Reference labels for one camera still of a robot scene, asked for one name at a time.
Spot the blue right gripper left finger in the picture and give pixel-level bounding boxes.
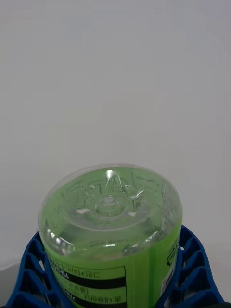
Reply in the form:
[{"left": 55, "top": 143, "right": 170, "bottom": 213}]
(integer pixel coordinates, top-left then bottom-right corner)
[{"left": 5, "top": 231, "right": 73, "bottom": 308}]

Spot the green label plastic bottle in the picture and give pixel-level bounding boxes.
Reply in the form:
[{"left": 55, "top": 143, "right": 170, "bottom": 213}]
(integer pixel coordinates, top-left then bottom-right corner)
[{"left": 38, "top": 163, "right": 183, "bottom": 308}]

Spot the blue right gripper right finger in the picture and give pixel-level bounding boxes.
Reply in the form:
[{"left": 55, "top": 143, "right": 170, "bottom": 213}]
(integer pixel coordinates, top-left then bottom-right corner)
[{"left": 155, "top": 224, "right": 226, "bottom": 308}]

